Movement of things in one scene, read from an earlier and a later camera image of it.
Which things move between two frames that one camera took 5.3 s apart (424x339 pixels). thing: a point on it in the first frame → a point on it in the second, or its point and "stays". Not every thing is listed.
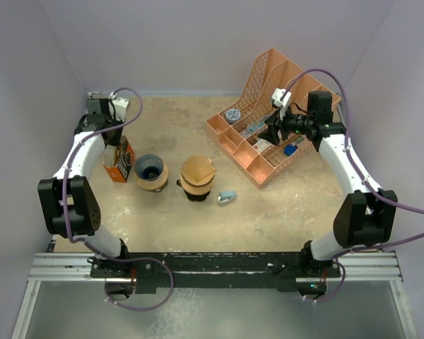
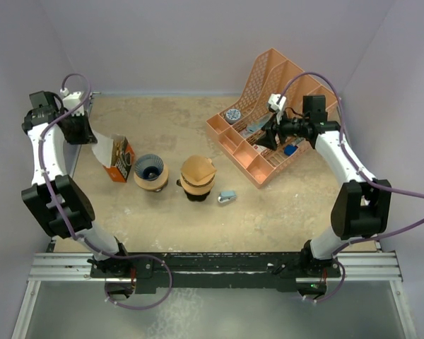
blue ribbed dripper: x=149 y=167 stays
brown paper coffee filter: x=197 y=167 stays
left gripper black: x=116 y=140 → x=87 y=135
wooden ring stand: x=156 y=185 stays
